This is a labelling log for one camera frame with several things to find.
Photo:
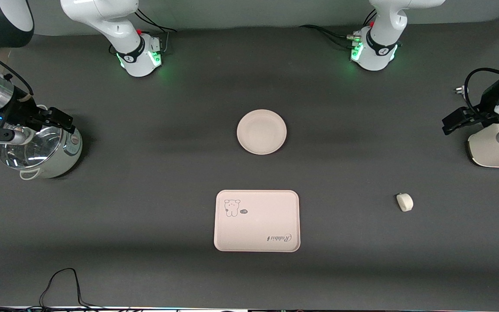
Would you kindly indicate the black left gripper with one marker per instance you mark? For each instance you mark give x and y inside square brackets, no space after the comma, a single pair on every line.
[481,108]

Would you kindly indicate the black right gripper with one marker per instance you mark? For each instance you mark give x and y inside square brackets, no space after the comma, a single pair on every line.
[21,111]

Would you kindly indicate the white steamed bun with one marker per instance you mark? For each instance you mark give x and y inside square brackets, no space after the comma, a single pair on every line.
[404,202]

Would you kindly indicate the round beige plate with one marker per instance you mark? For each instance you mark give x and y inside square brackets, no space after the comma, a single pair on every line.
[261,132]

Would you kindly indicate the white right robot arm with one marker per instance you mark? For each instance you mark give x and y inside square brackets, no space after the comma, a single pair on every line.
[102,17]

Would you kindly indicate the beige rectangular tray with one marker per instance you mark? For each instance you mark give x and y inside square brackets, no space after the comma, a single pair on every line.
[258,225]

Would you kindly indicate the pale green electric pot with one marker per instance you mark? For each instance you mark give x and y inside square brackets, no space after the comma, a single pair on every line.
[65,156]

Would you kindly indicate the glass pot lid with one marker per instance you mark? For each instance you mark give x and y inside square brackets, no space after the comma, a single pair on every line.
[28,154]

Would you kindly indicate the white appliance with dark rim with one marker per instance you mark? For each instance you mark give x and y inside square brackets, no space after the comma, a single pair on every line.
[492,151]

